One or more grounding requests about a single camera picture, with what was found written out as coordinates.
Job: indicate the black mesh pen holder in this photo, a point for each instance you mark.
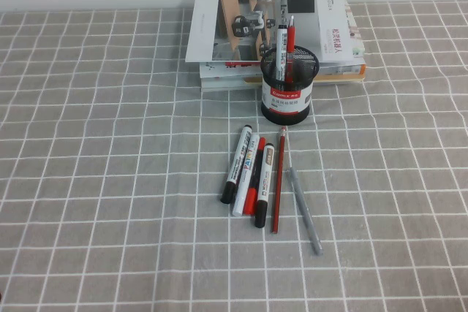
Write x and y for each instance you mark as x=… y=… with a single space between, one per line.
x=289 y=107

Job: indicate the grey pen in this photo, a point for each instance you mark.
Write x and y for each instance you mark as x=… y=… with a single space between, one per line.
x=303 y=209

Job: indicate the red ballpoint pen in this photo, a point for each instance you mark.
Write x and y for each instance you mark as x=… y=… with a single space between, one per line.
x=290 y=39

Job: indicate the whiteboard marker with black print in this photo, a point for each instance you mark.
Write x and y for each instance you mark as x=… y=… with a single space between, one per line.
x=237 y=162

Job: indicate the white paint marker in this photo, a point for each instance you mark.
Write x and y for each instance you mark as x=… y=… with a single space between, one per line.
x=245 y=180

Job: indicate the whiteboard marker with brown label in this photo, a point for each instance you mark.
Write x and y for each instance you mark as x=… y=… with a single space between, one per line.
x=265 y=184

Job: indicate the red pencil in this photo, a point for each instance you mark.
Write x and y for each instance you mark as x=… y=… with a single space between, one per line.
x=278 y=180

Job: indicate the black marker with red cap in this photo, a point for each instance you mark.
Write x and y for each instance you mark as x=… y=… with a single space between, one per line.
x=250 y=200

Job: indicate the white book with red title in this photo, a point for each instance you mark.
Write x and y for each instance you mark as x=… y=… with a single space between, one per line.
x=219 y=70

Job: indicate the white marker with barcode label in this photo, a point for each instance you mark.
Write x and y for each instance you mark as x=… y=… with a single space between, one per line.
x=281 y=45

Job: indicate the white magazine with photo cover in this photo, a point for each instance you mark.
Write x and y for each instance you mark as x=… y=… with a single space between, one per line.
x=204 y=27

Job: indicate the book with cream edge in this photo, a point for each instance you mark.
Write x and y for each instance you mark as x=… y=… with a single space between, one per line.
x=340 y=79

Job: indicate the grey checked tablecloth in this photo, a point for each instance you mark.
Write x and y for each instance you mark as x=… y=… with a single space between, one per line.
x=109 y=180

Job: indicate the book with pink green cover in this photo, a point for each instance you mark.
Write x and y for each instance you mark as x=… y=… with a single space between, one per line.
x=356 y=34

